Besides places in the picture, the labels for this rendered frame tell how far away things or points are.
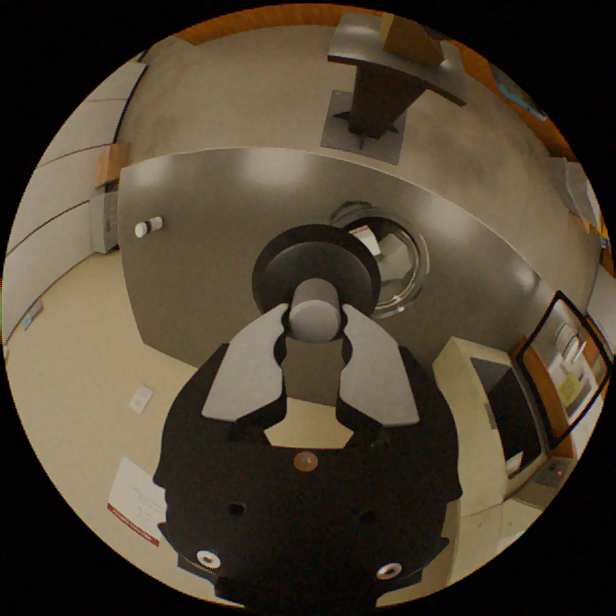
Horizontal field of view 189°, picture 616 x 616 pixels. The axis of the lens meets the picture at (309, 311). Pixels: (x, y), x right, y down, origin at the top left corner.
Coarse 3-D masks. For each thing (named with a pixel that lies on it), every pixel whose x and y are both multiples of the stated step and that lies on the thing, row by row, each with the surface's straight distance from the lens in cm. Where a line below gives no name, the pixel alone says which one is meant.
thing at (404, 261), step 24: (336, 216) 32; (360, 216) 18; (384, 216) 18; (384, 240) 35; (408, 240) 20; (384, 264) 30; (408, 264) 23; (384, 288) 24; (408, 288) 21; (384, 312) 22
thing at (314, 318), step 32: (320, 224) 14; (288, 256) 13; (320, 256) 13; (352, 256) 13; (256, 288) 15; (288, 288) 14; (320, 288) 12; (352, 288) 14; (288, 320) 11; (320, 320) 11
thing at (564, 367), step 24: (552, 312) 81; (552, 336) 78; (576, 336) 76; (528, 360) 78; (552, 360) 76; (576, 360) 74; (600, 360) 75; (552, 384) 74; (576, 384) 73; (552, 408) 73; (576, 408) 73
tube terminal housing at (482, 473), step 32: (448, 352) 60; (480, 352) 66; (448, 384) 58; (480, 384) 53; (480, 416) 49; (480, 448) 48; (480, 480) 48; (512, 480) 50; (480, 512) 49; (480, 544) 51; (448, 576) 74
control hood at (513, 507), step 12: (540, 468) 66; (528, 480) 58; (564, 480) 57; (516, 492) 49; (528, 492) 48; (540, 492) 49; (552, 492) 50; (504, 504) 46; (516, 504) 45; (528, 504) 44; (540, 504) 45; (504, 516) 46; (516, 516) 45; (528, 516) 45; (504, 528) 47; (516, 528) 46
